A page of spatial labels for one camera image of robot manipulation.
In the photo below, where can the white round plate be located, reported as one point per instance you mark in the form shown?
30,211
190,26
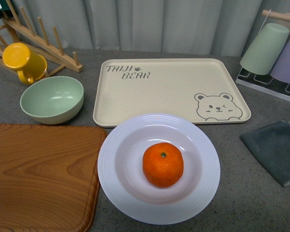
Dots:
122,179

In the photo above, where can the orange mandarin fruit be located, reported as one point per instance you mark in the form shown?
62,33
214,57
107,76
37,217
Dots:
163,165

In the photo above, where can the beige bear serving tray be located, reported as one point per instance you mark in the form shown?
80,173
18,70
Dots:
200,90

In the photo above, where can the light green bowl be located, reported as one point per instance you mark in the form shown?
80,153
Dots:
53,100

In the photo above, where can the brown wooden cutting board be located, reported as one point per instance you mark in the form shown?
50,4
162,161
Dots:
48,177

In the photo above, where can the grey curtain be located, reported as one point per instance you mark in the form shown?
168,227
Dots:
204,27

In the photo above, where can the yellow mug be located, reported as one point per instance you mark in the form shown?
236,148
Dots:
29,65

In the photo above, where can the white cup holder rack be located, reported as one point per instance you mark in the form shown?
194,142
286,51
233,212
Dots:
266,83

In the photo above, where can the light green cup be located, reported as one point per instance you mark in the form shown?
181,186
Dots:
264,50

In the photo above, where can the grey cloth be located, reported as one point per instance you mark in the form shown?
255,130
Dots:
270,145

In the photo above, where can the lilac cup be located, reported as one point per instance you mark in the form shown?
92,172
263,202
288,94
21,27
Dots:
281,69

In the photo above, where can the wooden peg drying rack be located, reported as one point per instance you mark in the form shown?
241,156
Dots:
41,45

